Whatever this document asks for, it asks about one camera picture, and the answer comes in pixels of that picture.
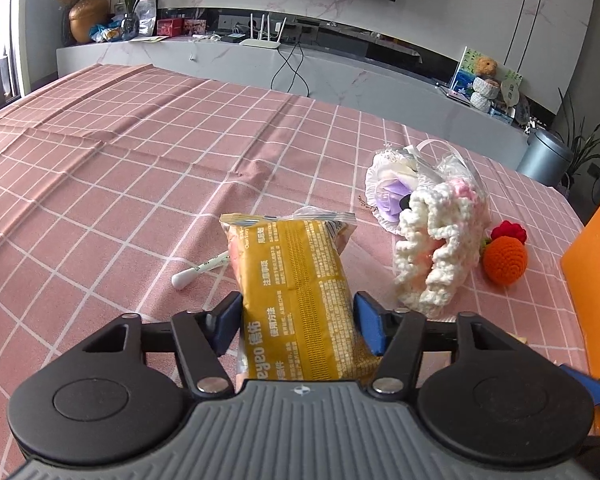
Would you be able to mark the brown teddy bear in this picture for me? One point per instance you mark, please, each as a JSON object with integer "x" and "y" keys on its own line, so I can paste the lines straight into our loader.
{"x": 486, "y": 67}

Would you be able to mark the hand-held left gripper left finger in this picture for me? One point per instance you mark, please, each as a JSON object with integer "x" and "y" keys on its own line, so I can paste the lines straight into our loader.
{"x": 226, "y": 329}

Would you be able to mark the golden acorn vase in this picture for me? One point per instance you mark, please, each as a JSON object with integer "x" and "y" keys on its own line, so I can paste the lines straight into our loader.
{"x": 89, "y": 22}

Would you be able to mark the decorative plate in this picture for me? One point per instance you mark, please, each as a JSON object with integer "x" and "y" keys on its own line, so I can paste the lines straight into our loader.
{"x": 522, "y": 114}

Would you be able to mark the round paper fan ornament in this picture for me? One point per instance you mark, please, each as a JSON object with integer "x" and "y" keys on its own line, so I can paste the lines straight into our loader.
{"x": 511, "y": 85}

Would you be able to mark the black picture frame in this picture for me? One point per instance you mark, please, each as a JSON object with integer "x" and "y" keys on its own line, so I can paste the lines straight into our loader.
{"x": 152, "y": 7}

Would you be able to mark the orange crochet ball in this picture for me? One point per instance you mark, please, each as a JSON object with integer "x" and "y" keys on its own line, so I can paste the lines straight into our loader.
{"x": 505, "y": 261}

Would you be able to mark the white marble television console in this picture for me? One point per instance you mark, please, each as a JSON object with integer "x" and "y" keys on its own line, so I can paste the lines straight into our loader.
{"x": 230, "y": 67}

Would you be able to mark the red crochet ball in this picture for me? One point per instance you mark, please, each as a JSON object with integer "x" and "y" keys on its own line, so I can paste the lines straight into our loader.
{"x": 509, "y": 231}

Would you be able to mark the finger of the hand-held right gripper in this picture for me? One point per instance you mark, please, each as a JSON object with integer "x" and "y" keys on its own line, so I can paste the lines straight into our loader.
{"x": 587, "y": 387}

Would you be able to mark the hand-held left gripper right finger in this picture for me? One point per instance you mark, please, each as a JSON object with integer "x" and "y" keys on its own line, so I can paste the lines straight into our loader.
{"x": 371, "y": 327}

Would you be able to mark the blue snack bag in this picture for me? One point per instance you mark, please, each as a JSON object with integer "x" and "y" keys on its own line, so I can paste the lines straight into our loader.
{"x": 105, "y": 33}

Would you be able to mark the blue grey trash can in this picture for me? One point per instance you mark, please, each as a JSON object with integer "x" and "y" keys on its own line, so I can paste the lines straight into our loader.
{"x": 542, "y": 157}

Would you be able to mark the white pink crochet piece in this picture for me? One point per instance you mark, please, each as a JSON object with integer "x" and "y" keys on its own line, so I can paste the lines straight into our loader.
{"x": 437, "y": 255}

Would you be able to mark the white wifi router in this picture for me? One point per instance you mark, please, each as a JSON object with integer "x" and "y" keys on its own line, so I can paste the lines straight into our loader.
{"x": 262, "y": 42}

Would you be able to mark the green plant in glass vase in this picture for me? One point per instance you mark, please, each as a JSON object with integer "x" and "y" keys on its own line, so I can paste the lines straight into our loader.
{"x": 129, "y": 5}

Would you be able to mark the white plastic stick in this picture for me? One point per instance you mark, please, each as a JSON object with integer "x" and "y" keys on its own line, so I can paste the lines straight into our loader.
{"x": 200, "y": 269}

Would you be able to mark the pink gift box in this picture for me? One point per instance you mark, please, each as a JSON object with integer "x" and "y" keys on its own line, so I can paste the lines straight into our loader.
{"x": 194, "y": 26}

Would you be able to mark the orange cardboard box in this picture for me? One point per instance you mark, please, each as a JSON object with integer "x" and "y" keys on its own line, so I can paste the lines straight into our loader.
{"x": 597, "y": 280}

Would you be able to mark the plastic wrapped flower bouquet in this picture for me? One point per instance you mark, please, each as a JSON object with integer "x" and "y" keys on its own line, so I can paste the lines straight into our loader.
{"x": 405, "y": 180}

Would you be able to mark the papers on console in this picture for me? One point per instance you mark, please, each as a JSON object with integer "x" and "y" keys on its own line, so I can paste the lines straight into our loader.
{"x": 150, "y": 38}

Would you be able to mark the yellow plastic packet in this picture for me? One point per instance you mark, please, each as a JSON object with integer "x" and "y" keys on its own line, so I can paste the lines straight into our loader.
{"x": 300, "y": 300}

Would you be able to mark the pink checked tablecloth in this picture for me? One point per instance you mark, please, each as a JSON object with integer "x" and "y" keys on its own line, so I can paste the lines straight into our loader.
{"x": 105, "y": 185}

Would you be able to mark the grey laptop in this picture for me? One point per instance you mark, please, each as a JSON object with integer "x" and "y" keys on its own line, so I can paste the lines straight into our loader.
{"x": 457, "y": 95}

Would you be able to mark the red gift box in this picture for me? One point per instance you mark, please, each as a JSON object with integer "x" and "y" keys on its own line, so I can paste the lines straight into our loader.
{"x": 169, "y": 26}

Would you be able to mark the tall leafy potted plant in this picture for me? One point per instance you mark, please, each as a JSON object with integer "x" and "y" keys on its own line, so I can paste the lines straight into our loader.
{"x": 587, "y": 147}

